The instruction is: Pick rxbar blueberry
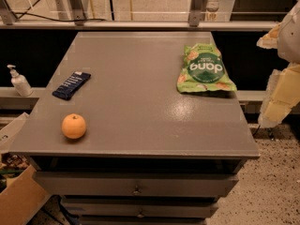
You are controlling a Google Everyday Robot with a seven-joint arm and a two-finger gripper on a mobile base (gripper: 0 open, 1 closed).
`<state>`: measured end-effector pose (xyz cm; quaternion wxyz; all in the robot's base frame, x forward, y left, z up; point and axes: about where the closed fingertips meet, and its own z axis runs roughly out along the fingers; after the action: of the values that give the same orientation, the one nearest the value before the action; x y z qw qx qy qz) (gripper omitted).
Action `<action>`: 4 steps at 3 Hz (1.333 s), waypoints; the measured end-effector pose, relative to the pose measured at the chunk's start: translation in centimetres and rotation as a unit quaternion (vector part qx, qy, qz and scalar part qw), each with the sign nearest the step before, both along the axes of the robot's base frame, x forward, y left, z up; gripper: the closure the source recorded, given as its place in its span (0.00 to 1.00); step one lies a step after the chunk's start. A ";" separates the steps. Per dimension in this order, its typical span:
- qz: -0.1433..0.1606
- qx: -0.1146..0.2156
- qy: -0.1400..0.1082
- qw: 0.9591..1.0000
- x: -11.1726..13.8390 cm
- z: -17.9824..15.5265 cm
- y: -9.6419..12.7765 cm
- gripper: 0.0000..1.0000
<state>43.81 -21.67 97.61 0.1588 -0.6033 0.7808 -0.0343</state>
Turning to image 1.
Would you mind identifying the orange fruit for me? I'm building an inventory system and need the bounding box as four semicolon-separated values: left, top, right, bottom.
61;113;86;139

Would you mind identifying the white pump bottle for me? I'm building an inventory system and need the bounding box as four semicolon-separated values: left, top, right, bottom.
7;65;33;97

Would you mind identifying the green dang snack bag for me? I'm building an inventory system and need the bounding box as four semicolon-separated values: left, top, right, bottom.
177;43;237;93

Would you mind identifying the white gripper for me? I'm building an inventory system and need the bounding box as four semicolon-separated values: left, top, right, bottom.
256;1;300;128

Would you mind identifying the cardboard box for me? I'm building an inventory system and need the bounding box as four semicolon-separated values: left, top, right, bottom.
0;112;51;225

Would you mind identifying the metal railing frame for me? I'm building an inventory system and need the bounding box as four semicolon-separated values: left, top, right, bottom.
0;0;300;32

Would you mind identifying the black cable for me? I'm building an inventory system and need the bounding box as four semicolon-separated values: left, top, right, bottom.
12;11;107;23

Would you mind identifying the grey drawer cabinet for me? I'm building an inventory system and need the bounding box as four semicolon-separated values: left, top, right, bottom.
11;32;259;225

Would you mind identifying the blue rxbar wrapper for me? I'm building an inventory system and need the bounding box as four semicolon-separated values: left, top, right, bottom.
52;71;91;100

